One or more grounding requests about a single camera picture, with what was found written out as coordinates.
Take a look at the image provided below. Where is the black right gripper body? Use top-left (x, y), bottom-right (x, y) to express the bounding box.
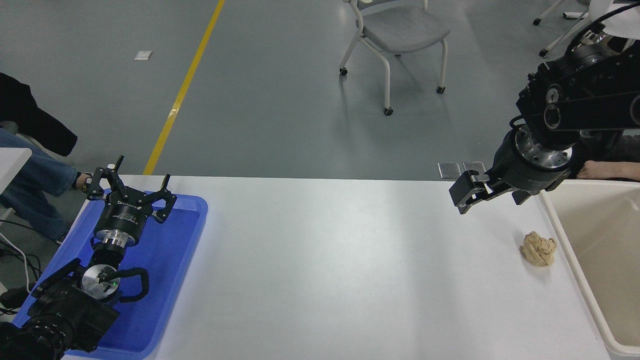
top-left (492, 131), bottom-right (571, 205)

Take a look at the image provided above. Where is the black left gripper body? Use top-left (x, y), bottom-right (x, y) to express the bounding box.
top-left (95, 195), bottom-right (152, 239)

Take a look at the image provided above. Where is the tan paper ball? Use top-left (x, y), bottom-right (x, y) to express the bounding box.
top-left (519, 231), bottom-right (557, 267)

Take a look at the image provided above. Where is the person's hand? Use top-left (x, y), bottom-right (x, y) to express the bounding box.
top-left (576, 160), bottom-right (640, 182)

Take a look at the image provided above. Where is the blue plastic tray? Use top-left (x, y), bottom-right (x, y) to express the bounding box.
top-left (12, 189), bottom-right (209, 360)

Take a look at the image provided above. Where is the person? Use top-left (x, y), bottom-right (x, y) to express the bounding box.
top-left (0, 72), bottom-right (94, 246)
top-left (572, 129), bottom-right (640, 167)

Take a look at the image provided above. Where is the white side table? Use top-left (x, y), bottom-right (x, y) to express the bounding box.
top-left (0, 148), bottom-right (33, 195)

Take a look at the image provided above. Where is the large pale bin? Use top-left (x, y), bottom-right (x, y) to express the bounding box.
top-left (539, 179), bottom-right (640, 359)

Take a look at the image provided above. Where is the white wheeled furniture base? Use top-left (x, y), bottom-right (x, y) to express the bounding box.
top-left (532, 0), bottom-right (592, 59)

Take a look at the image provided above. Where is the grey wheeled chair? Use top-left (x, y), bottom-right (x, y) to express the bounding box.
top-left (339, 0), bottom-right (451, 117)

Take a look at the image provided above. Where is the white chair with metal legs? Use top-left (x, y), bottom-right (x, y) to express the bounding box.
top-left (589, 0), bottom-right (640, 39)

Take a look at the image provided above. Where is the black cable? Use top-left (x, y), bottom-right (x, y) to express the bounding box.
top-left (0, 219), bottom-right (43, 281)

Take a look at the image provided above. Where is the white cable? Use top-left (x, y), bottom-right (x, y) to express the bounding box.
top-left (0, 232), bottom-right (32, 296)

